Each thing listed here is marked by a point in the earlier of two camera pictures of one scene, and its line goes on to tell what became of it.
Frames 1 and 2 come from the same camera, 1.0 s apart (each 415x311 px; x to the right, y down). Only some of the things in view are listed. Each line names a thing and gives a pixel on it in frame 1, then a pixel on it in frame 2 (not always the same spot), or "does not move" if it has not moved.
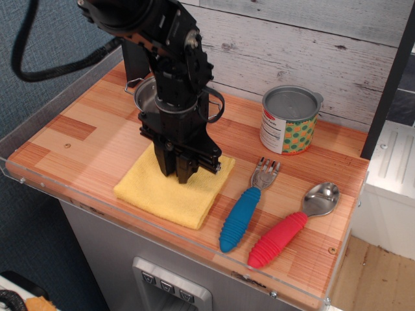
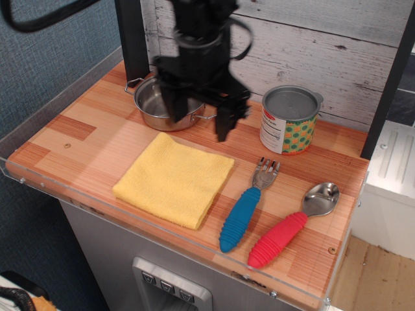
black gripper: x=182 y=124 to x=205 y=70
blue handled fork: x=246 y=208 does not move
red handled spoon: x=320 y=199 does not move
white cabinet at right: x=386 y=216 does not move
